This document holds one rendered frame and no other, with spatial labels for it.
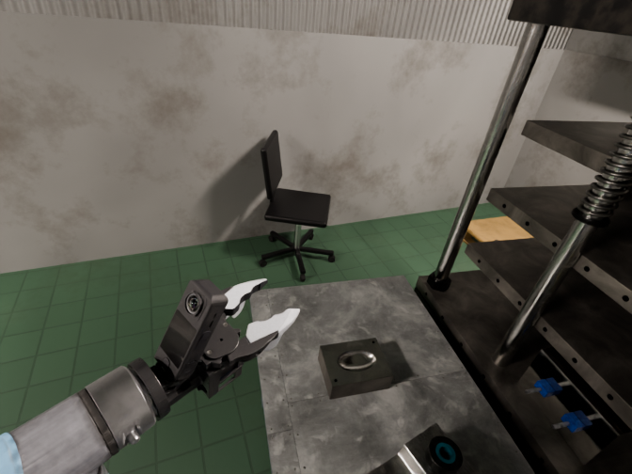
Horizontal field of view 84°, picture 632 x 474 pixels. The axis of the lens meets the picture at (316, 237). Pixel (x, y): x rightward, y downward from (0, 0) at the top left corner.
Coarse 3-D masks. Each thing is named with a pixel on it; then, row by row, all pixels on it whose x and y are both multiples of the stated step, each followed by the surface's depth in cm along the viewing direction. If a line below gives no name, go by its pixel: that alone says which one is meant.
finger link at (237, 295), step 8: (256, 280) 52; (264, 280) 53; (232, 288) 50; (240, 288) 50; (248, 288) 50; (256, 288) 52; (232, 296) 49; (240, 296) 49; (248, 296) 50; (232, 304) 48; (240, 304) 50; (224, 312) 47; (232, 312) 48
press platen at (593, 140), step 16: (528, 128) 116; (544, 128) 110; (560, 128) 111; (576, 128) 113; (592, 128) 115; (608, 128) 117; (624, 128) 119; (544, 144) 110; (560, 144) 105; (576, 144) 101; (592, 144) 99; (608, 144) 101; (576, 160) 101; (592, 160) 96
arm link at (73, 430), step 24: (72, 408) 34; (96, 408) 34; (24, 432) 32; (48, 432) 32; (72, 432) 32; (96, 432) 33; (0, 456) 30; (24, 456) 30; (48, 456) 31; (72, 456) 32; (96, 456) 33
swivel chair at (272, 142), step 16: (272, 144) 239; (272, 160) 240; (272, 176) 240; (272, 192) 241; (288, 192) 278; (304, 192) 281; (272, 208) 256; (288, 208) 258; (304, 208) 260; (320, 208) 262; (304, 224) 248; (320, 224) 247; (272, 240) 305; (288, 240) 294; (304, 240) 297; (272, 256) 277; (304, 272) 264
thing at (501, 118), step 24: (528, 24) 102; (528, 48) 103; (528, 72) 106; (504, 96) 112; (504, 120) 115; (480, 168) 125; (480, 192) 130; (456, 216) 139; (456, 240) 142; (432, 288) 156
